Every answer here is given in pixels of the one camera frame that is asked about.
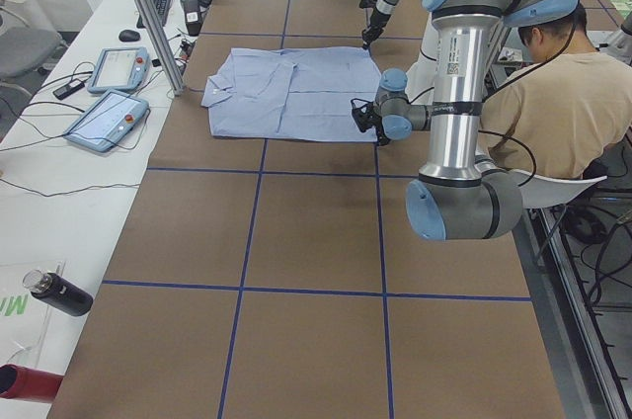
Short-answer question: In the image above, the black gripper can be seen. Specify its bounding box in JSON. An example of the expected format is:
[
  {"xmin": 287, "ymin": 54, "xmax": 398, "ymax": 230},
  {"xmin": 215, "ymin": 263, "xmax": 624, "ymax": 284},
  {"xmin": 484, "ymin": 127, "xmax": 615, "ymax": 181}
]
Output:
[
  {"xmin": 375, "ymin": 124, "xmax": 391, "ymax": 144},
  {"xmin": 361, "ymin": 13, "xmax": 386, "ymax": 49}
]

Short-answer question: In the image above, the light blue striped shirt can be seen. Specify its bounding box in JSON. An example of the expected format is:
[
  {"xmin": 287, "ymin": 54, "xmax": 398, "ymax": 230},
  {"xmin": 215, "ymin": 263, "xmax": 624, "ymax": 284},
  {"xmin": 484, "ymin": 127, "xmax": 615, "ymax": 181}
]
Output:
[{"xmin": 201, "ymin": 46, "xmax": 381, "ymax": 142}]

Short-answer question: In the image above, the person in beige shirt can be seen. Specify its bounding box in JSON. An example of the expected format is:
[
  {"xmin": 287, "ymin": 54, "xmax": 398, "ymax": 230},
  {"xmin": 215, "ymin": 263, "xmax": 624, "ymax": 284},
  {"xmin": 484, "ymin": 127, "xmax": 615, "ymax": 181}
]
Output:
[{"xmin": 480, "ymin": 5, "xmax": 631, "ymax": 179}]

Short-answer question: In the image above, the black box with label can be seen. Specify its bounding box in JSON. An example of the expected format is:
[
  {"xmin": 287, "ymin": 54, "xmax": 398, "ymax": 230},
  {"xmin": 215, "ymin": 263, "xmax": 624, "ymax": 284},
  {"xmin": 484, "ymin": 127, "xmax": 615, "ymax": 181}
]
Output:
[{"xmin": 180, "ymin": 0, "xmax": 203, "ymax": 37}]

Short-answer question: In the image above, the black computer mouse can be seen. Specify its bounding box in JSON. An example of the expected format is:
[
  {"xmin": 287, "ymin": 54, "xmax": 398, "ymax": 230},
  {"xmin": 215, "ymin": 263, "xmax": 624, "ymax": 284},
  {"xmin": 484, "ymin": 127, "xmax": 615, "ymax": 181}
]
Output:
[{"xmin": 118, "ymin": 29, "xmax": 140, "ymax": 42}]

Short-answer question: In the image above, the far blue teach pendant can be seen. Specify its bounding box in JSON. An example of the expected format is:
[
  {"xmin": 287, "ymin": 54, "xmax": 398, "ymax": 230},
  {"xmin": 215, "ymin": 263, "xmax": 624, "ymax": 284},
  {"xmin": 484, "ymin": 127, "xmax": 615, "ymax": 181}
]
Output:
[{"xmin": 86, "ymin": 46, "xmax": 150, "ymax": 94}]

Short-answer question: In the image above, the blue teach pendant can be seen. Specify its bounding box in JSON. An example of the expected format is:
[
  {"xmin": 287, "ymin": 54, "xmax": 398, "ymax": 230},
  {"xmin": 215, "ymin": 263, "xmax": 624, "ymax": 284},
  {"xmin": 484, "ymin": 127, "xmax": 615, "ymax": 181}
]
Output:
[
  {"xmin": 62, "ymin": 90, "xmax": 149, "ymax": 153},
  {"xmin": 86, "ymin": 46, "xmax": 150, "ymax": 94}
]

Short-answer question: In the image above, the near blue teach pendant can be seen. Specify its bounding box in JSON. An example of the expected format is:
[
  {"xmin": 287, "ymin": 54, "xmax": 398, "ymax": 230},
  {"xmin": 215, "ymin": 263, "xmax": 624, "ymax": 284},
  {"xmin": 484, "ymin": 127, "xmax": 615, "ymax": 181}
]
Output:
[{"xmin": 62, "ymin": 90, "xmax": 149, "ymax": 153}]

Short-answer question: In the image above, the grey office chair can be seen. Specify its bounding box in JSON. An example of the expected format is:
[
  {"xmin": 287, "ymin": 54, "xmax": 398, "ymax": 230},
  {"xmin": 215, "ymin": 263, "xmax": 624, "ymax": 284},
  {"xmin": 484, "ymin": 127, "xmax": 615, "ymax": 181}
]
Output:
[{"xmin": 1, "ymin": 0, "xmax": 68, "ymax": 98}]

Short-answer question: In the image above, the black water bottle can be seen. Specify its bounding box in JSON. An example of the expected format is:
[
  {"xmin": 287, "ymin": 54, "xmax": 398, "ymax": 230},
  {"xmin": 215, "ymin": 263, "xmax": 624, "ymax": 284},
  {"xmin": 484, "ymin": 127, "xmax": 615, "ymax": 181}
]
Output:
[{"xmin": 23, "ymin": 270, "xmax": 94, "ymax": 316}]

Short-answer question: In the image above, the red cylinder bottle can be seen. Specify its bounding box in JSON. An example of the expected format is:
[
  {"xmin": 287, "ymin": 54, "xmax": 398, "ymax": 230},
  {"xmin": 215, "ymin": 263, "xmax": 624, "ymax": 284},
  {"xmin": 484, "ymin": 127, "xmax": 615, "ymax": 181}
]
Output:
[{"xmin": 1, "ymin": 364, "xmax": 64, "ymax": 403}]

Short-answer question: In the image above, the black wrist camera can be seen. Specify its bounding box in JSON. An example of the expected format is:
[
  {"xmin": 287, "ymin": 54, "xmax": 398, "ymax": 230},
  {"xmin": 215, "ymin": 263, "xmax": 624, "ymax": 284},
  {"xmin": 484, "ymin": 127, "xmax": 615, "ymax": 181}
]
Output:
[
  {"xmin": 358, "ymin": 0, "xmax": 376, "ymax": 9},
  {"xmin": 350, "ymin": 98, "xmax": 376, "ymax": 133}
]

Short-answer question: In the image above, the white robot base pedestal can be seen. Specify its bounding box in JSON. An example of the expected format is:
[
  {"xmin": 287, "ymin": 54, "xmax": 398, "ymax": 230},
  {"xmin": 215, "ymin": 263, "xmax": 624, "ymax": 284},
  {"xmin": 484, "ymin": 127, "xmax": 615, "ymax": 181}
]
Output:
[{"xmin": 406, "ymin": 16, "xmax": 438, "ymax": 105}]

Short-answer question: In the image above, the aluminium frame post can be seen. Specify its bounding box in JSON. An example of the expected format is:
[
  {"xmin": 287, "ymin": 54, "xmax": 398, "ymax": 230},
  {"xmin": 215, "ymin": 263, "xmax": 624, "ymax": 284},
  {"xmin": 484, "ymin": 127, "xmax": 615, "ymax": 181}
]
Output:
[{"xmin": 134, "ymin": 0, "xmax": 185, "ymax": 96}]

